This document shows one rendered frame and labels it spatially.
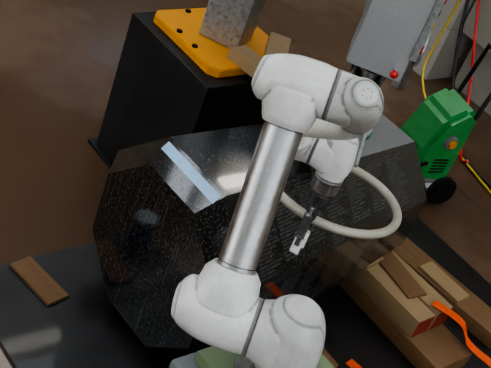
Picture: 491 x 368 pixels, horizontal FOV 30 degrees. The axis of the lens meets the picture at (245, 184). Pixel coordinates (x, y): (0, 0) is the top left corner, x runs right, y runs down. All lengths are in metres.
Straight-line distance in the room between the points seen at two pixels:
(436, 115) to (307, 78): 2.72
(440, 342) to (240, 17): 1.64
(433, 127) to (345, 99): 2.70
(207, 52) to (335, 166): 1.33
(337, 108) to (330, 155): 0.55
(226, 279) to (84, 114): 2.58
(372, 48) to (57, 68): 2.13
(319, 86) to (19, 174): 2.27
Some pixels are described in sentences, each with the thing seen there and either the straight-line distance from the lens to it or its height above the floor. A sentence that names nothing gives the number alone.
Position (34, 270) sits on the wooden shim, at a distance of 3.73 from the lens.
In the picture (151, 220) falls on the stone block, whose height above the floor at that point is 0.56.
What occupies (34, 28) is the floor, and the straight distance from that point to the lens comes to 5.36.
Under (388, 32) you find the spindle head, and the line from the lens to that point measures 3.42.
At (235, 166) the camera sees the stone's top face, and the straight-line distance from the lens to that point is 3.20.
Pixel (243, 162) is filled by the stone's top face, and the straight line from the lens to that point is 3.23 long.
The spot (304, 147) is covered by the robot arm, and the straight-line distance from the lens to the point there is 2.73.
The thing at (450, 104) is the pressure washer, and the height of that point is 0.56.
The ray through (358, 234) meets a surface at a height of 0.94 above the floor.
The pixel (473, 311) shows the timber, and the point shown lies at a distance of 4.39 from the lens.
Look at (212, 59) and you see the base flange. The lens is 3.89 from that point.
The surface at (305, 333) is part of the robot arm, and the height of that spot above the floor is 1.10.
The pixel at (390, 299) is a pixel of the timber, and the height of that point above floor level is 0.18.
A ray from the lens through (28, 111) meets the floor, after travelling 4.65.
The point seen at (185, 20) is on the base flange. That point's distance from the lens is 4.14.
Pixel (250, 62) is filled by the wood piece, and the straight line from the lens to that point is 3.87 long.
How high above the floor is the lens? 2.57
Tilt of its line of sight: 34 degrees down
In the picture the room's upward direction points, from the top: 22 degrees clockwise
